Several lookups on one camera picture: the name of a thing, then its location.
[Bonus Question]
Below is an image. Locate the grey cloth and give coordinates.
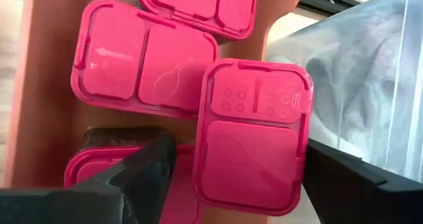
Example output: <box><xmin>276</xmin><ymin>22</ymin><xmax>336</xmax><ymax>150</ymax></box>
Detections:
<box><xmin>305</xmin><ymin>5</ymin><xmax>409</xmax><ymax>172</ymax></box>

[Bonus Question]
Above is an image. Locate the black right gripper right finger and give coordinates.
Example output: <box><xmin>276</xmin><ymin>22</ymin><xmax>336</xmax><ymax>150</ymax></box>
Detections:
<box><xmin>301</xmin><ymin>139</ymin><xmax>423</xmax><ymax>224</ymax></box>

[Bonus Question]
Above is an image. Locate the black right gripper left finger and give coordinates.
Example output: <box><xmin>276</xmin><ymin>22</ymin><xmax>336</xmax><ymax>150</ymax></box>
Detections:
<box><xmin>0</xmin><ymin>128</ymin><xmax>178</xmax><ymax>224</ymax></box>

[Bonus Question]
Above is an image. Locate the pink lunch box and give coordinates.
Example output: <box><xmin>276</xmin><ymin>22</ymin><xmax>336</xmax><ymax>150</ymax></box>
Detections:
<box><xmin>70</xmin><ymin>0</ymin><xmax>219</xmax><ymax>120</ymax></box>

